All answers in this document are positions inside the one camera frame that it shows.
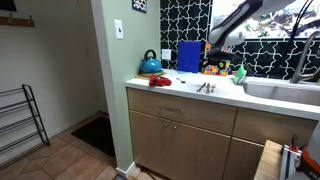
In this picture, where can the grey sink faucet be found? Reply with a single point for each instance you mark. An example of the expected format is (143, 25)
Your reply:
(300, 66)

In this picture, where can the steel kitchen sink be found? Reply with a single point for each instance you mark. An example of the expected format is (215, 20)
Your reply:
(280, 93)

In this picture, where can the dark door mat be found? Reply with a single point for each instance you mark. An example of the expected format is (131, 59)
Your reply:
(96, 135)

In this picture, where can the black metal shoe rack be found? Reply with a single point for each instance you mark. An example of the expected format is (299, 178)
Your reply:
(26, 86)

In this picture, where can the metal cabinet door knob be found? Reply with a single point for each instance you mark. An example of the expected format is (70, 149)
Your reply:
(174, 127)
(165, 125)

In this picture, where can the aluminium mounting rail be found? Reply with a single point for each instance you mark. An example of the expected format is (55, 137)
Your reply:
(287, 163)

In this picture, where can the wooden trivet board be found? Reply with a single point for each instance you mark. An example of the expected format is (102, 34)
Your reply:
(143, 76)

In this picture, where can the white light switch plate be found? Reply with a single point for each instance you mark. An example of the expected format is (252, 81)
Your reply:
(119, 29)

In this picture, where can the dark framed picture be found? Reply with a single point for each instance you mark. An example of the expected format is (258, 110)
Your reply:
(6, 5)

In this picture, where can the green dish sponge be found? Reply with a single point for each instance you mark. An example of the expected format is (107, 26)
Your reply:
(240, 76)

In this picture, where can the white wall outlet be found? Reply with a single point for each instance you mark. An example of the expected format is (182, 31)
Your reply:
(166, 54)

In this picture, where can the silver fork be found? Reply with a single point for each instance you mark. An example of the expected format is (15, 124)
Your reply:
(213, 87)

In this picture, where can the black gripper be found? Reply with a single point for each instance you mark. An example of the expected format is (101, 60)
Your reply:
(220, 55)

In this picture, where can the light wooden block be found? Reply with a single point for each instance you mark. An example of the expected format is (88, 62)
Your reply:
(268, 161)

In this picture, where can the patterned wall picture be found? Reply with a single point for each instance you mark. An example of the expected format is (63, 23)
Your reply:
(139, 5)

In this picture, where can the wooden coat hook rail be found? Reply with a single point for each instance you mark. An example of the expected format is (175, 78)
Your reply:
(16, 21)

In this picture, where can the silver spoon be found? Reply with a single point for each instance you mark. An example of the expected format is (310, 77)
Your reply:
(181, 80)

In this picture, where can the wooden kitchen base cabinet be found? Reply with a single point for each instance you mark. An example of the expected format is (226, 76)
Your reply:
(186, 146)

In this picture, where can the red cloth oven mitt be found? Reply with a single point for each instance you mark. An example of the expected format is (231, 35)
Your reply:
(158, 81)

